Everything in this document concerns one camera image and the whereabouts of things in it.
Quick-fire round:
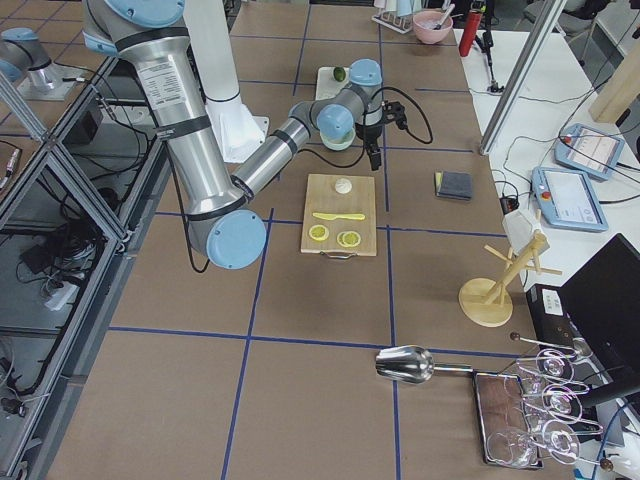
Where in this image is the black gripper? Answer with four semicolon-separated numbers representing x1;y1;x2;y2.
355;101;406;170

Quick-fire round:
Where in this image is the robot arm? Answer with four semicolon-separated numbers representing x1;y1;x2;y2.
83;1;384;269
1;27;62;92

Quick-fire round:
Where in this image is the mint green bowl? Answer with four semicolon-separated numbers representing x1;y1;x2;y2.
320;129;356;151

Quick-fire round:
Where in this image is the pink ribbed bowl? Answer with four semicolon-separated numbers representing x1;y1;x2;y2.
412;10;453;45

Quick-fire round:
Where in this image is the yellow plastic knife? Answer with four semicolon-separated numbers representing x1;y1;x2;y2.
312;212;366;221

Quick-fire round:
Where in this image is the yellow sponge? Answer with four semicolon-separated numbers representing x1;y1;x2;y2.
434;171;443;196

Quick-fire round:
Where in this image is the white bear tray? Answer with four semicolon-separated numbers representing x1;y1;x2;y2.
315;66;349;100

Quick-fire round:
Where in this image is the green lime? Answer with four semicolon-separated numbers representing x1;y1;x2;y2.
333;67;347;82

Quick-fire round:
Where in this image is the lemon slice front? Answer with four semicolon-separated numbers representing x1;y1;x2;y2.
336;230;362;248

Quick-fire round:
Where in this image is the lemon slice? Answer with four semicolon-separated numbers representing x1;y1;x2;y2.
336;230;362;248
308;224;330;242

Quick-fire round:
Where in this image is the grey folded cloth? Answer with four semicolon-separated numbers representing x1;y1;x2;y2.
438;171;473;201

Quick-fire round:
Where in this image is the lemon slice upper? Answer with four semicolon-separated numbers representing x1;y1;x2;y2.
308;224;330;242

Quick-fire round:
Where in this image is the red water bottle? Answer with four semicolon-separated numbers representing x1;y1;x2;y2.
459;0;486;57

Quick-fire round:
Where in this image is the white mug on tree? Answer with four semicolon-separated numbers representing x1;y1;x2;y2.
502;209;542;255

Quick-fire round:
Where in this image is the wooden mug tree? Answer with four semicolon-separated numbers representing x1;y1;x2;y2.
458;209;562;327

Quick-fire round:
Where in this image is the blue teach pendant near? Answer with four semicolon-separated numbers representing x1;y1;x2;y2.
531;167;609;232

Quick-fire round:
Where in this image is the blue teach pendant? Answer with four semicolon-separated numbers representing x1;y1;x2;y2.
555;123;625;181
531;167;609;232

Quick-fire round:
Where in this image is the metal scoop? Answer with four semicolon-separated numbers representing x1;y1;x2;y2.
375;345;474;385

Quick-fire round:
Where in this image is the blue teach pendant far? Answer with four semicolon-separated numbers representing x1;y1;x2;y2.
555;123;625;181

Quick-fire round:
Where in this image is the black computer monitor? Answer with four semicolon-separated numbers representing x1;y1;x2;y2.
560;233;639;407

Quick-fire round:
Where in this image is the wine glass back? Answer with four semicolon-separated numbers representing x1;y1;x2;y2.
514;348;574;397

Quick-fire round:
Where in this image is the wine glass rack tray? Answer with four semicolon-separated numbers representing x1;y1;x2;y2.
472;372;529;467

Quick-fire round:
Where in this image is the wine glass middle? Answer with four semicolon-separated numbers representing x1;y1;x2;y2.
521;383;589;429

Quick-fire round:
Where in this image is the wine glass front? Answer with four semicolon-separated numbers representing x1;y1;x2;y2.
485;420;580;469

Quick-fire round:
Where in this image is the white wire cup rack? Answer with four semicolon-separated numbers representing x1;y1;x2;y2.
371;0;424;34

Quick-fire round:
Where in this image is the aluminium frame post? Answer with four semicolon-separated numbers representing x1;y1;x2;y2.
479;0;566;155

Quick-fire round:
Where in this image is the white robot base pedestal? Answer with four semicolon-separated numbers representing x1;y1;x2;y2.
183;0;269;163

